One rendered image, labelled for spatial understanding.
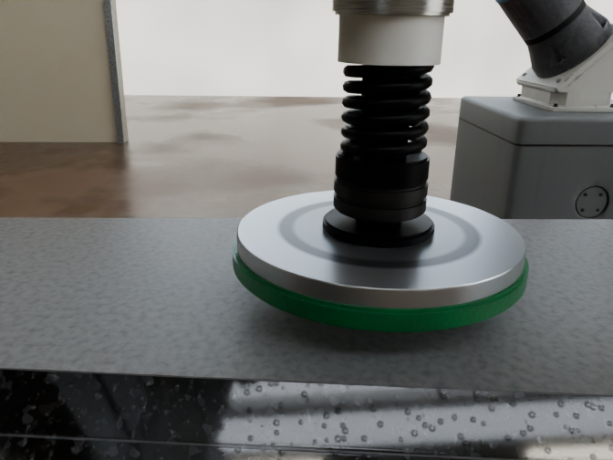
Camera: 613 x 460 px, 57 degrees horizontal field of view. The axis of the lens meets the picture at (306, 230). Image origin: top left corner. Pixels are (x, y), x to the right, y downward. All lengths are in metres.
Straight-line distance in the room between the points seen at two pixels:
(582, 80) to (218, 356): 1.23
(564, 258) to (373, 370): 0.27
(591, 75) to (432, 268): 1.15
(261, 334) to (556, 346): 0.20
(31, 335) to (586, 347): 0.37
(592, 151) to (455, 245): 1.02
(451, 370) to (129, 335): 0.21
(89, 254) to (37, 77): 5.02
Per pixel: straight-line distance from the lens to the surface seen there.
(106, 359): 0.39
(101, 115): 5.43
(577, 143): 1.39
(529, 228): 0.65
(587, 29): 1.49
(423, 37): 0.38
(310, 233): 0.41
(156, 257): 0.53
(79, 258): 0.55
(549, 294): 0.50
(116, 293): 0.47
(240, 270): 0.39
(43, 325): 0.44
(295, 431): 0.35
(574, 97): 1.47
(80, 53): 5.41
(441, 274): 0.36
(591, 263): 0.58
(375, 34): 0.37
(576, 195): 1.42
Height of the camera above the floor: 1.03
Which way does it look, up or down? 20 degrees down
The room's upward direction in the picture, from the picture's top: 1 degrees clockwise
